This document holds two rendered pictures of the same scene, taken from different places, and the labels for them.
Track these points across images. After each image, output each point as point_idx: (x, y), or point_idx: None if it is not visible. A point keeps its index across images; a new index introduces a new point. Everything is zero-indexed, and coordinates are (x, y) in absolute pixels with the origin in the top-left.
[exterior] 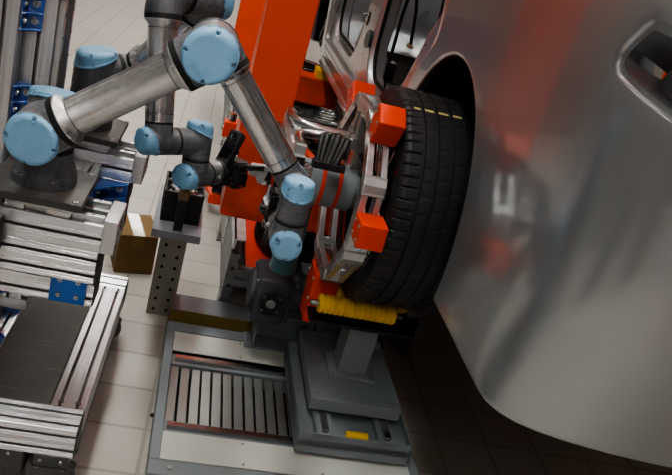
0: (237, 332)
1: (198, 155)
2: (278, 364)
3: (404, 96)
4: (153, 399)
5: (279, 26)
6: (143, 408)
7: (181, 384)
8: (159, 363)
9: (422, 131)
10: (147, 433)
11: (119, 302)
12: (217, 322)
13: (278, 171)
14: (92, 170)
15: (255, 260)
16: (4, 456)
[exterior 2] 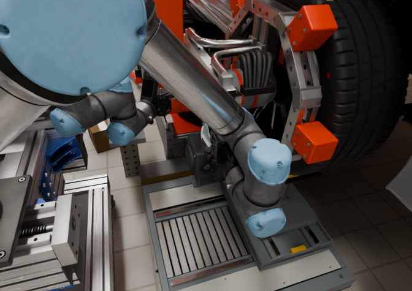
0: (186, 177)
1: (125, 112)
2: (219, 193)
3: None
4: (152, 252)
5: None
6: (149, 263)
7: (167, 237)
8: (146, 217)
9: (346, 24)
10: (159, 286)
11: (106, 200)
12: (172, 176)
13: (228, 133)
14: (36, 142)
15: (181, 127)
16: None
